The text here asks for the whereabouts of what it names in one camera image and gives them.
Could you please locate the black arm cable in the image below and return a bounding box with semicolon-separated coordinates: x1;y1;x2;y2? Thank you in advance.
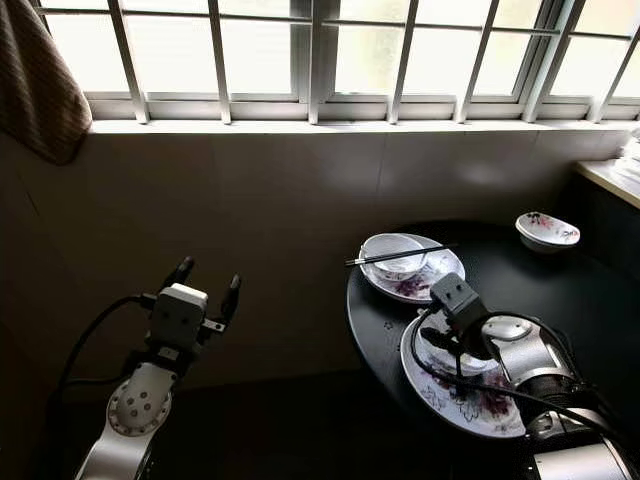
408;308;640;426
55;295;161;480

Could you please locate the large floral plate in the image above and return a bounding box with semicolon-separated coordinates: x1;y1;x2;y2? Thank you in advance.
400;308;531;439

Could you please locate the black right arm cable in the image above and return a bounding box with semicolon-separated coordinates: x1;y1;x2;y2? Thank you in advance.
408;308;640;426

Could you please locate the small floral plate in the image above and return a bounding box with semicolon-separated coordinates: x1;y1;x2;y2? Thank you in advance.
358;234;467;304

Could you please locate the black round table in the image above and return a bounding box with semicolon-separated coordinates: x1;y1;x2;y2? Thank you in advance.
346;220;640;441

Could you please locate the wooden top side table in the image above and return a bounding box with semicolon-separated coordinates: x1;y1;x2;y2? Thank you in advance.
570;160;640;263

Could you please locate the brown striped hanging cloth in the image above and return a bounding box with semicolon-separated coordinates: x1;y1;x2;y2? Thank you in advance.
0;0;93;166

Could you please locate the small floral bowl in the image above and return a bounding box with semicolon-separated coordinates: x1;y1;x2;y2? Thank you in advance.
516;211;582;254

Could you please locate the white barred window frame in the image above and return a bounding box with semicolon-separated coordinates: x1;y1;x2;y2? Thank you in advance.
32;0;640;128

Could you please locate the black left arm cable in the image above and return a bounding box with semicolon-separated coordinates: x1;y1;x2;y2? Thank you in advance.
55;295;161;480

